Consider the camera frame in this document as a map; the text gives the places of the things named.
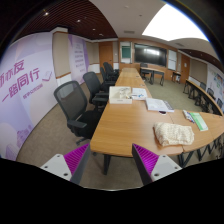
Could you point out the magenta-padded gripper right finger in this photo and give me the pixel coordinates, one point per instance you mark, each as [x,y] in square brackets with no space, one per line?
[146,160]

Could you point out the small dark side desk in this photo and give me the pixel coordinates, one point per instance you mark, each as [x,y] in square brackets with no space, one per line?
[176,74]

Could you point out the open white cardboard box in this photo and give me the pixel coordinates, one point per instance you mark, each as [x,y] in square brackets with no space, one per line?
[120,96]

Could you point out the small wooden front desk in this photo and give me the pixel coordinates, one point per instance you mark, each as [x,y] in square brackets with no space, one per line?
[152,70]

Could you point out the green and white wall board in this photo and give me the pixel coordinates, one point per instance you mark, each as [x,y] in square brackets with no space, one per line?
[125,52]

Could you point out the cream zigzag patterned towel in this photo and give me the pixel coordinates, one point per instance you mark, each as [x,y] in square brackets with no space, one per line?
[173,134]

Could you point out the group of chairs at side tables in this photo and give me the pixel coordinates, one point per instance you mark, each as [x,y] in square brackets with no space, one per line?
[210,93]

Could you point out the brown wooden door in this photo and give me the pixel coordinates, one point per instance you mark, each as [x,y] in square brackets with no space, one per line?
[106,55]
[185,68]

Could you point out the bundle of marker pens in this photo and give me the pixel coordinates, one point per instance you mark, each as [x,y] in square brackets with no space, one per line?
[191,118]

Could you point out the black mesh office chair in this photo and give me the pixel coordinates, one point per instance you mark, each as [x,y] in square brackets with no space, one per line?
[71,100]
[90,81]

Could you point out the narrow purple printed wall banner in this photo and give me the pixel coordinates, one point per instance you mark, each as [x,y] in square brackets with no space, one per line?
[78,58]

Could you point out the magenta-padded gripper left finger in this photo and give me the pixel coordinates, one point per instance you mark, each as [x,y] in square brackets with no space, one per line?
[76,158]

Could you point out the green booklet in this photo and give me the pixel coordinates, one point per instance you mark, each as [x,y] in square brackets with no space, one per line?
[199,121]

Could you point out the white board eraser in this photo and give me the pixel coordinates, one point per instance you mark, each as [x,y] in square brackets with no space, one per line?
[186,115]

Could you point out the large white book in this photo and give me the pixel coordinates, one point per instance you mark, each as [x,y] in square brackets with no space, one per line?
[157,104]

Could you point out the row of black office chairs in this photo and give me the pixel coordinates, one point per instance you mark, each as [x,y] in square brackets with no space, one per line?
[108,70]

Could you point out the large black wall screen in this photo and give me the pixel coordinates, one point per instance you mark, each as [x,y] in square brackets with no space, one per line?
[150,55]

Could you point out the large purple printed wall banner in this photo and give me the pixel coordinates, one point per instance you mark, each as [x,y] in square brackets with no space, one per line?
[25,96]

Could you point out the colourful poster wall display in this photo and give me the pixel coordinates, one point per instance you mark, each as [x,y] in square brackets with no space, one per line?
[216,81]

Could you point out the large bright ceiling light panel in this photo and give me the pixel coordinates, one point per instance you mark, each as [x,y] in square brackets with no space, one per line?
[170,25]

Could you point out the black chair at front desk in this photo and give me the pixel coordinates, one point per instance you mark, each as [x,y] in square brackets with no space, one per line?
[143,65]

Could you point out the group of small ceiling spotlights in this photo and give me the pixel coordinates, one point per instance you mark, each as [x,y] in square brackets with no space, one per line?
[78,20]

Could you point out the curved wooden side table row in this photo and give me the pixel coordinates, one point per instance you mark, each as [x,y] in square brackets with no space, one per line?
[200,92]

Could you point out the white wall whiteboard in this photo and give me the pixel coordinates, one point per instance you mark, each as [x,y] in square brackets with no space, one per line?
[172,60]

